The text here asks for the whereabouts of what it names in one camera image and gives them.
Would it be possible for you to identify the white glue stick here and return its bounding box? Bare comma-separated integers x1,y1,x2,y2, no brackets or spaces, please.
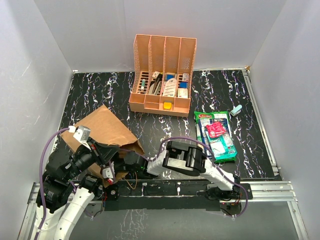
140,79,146,91

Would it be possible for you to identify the blue cookie snack bag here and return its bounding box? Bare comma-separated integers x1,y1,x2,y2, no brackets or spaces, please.
198,118,230,152

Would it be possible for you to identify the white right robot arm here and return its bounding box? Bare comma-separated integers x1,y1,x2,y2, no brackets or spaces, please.
114,137,241,200

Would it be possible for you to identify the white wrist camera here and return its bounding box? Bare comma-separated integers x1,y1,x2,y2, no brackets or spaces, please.
73,125,91,144
100,164,116,181

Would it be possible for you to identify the teal candy snack bag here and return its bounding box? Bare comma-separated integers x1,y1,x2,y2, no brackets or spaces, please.
209,133,238,163

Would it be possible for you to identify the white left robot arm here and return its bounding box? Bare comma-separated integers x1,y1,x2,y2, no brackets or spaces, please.
31,138,120,240

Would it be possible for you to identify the green chips bag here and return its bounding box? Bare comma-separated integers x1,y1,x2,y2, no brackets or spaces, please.
194,111,231,162

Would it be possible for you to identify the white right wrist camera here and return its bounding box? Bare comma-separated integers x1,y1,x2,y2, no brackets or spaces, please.
100,164,116,181

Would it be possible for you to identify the orange plastic desk organizer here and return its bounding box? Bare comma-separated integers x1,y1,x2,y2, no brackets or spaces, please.
129,34,197,117

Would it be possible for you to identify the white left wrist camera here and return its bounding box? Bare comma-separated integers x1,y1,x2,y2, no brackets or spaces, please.
73,125,91,144

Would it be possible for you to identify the yellow sticky note block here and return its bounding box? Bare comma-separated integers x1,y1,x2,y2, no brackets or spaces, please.
163,101,172,111

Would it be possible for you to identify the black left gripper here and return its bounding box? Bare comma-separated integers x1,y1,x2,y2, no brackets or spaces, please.
64,135,121,180

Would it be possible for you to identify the red small snack packet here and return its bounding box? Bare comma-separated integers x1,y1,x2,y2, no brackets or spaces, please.
205,122,226,139

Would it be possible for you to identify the white label card pack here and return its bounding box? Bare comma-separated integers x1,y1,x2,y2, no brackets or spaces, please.
162,78,177,97

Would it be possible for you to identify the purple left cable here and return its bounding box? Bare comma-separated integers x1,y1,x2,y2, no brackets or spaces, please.
34,126,76,240

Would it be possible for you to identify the black mounting rail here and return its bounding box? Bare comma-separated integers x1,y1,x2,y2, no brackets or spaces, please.
102,179,253,214

